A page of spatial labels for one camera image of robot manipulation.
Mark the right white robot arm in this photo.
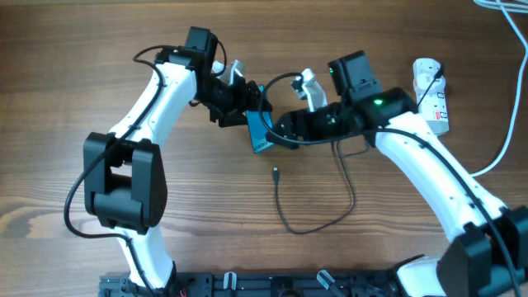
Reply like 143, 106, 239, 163
266, 51, 527, 296

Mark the white power strip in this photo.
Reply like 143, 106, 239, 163
412, 58, 449, 135

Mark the white power strip cord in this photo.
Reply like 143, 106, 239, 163
469, 0, 528, 178

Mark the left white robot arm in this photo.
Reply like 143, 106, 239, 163
82, 26, 261, 296

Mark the blue Galaxy smartphone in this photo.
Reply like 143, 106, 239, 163
245, 94, 274, 154

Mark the white cables top corner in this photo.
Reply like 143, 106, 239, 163
472, 0, 528, 15

